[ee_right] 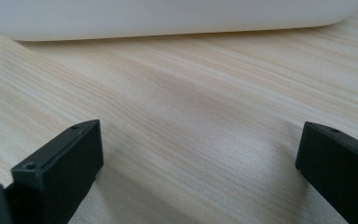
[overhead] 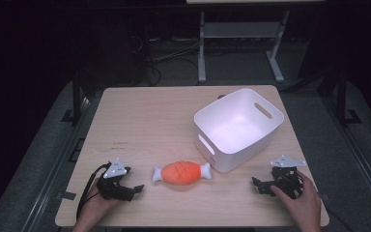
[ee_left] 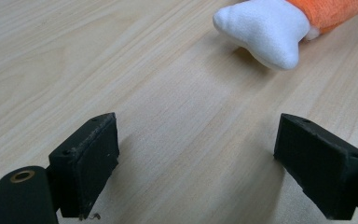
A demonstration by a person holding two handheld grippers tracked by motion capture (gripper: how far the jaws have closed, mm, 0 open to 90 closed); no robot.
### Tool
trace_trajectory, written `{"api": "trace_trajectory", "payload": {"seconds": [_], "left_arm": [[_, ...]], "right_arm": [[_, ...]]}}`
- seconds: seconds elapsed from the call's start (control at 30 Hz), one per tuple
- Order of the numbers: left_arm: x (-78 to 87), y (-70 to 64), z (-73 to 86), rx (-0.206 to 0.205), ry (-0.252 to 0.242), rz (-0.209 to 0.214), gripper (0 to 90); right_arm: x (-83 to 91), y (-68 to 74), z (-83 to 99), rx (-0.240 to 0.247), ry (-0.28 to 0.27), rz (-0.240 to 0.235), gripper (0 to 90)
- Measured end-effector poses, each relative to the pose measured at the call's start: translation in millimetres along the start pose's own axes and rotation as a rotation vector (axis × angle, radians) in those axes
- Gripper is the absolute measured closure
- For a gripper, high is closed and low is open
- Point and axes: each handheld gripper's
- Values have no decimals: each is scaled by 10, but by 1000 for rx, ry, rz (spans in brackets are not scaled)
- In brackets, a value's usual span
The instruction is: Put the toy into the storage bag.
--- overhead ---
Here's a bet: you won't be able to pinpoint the person's left hand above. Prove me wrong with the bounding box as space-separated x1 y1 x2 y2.
72 183 124 232

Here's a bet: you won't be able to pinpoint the black floor cables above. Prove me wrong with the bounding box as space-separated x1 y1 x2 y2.
127 33 204 87

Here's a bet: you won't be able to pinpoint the white metal desk frame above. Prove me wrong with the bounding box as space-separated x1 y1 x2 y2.
185 0 327 84

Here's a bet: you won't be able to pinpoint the person's right hand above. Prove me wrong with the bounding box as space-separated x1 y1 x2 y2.
270 169 323 232

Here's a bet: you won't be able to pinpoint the white plastic basket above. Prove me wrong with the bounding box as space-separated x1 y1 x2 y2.
192 88 285 174

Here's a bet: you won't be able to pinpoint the black metal stand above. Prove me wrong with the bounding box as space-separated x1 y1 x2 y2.
332 69 362 128
60 69 93 128

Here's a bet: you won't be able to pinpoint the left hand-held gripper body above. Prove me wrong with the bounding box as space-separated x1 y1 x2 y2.
96 157 133 200

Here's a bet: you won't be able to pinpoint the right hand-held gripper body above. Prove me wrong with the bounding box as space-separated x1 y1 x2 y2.
269 155 307 199

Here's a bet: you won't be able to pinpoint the orange plush meat toy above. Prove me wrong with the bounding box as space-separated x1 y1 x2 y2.
151 159 214 187

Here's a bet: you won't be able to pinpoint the thin black cable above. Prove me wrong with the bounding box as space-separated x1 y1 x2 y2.
324 204 356 232

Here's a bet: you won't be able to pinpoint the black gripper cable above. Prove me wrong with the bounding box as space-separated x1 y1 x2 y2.
75 161 112 224

